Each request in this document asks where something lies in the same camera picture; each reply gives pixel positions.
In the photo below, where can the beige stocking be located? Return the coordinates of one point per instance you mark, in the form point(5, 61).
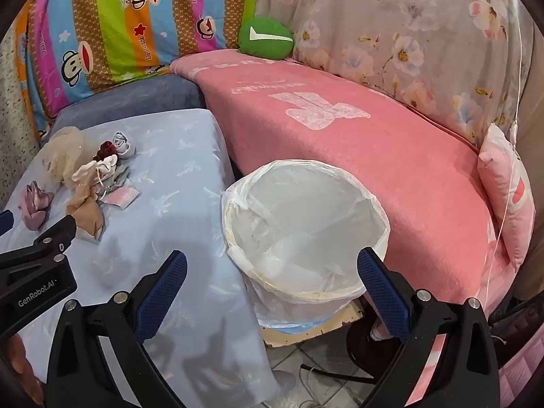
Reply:
point(87, 216)

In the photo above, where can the grey face mask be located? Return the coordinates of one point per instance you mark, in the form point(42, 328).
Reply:
point(118, 177)

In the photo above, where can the pink pillow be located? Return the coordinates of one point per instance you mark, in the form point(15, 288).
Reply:
point(505, 187)

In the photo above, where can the beige mesh cloth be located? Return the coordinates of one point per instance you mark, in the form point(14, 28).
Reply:
point(63, 144)

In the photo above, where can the dark red velvet scrunchie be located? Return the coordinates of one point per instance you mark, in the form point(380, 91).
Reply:
point(108, 151)

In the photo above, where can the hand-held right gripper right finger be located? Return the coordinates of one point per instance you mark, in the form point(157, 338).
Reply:
point(384, 293)

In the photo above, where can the light blue printed sheet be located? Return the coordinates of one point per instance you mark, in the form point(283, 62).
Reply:
point(191, 204)

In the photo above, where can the pink white packet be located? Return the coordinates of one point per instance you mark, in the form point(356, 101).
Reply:
point(123, 198)

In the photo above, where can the pink satin scrunchie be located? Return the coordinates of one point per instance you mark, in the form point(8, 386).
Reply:
point(36, 204)

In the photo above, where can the striped monkey print quilt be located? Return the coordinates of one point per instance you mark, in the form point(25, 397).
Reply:
point(106, 21)

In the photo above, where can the grey floral blanket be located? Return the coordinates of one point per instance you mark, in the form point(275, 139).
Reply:
point(382, 29)

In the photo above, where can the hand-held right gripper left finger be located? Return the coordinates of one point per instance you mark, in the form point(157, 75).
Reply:
point(166, 289)

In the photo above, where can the pink blanket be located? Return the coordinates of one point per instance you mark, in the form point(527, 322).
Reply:
point(382, 157)

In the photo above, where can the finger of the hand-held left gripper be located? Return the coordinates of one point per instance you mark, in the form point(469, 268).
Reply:
point(5, 222)
point(55, 233)

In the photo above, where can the white lined waste bin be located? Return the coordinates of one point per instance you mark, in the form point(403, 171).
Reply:
point(306, 225)

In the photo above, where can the white textured cloth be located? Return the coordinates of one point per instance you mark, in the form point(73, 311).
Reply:
point(12, 114)

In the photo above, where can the white ribbon cloth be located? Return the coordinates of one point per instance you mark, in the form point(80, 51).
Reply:
point(91, 168)

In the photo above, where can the green cushion with white tick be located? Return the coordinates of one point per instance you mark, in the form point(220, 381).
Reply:
point(265, 38)

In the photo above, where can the blue-grey sofa cushion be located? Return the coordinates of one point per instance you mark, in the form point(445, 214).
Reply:
point(140, 93)

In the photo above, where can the grey white rolled sock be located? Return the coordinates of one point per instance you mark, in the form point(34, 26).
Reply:
point(124, 142)

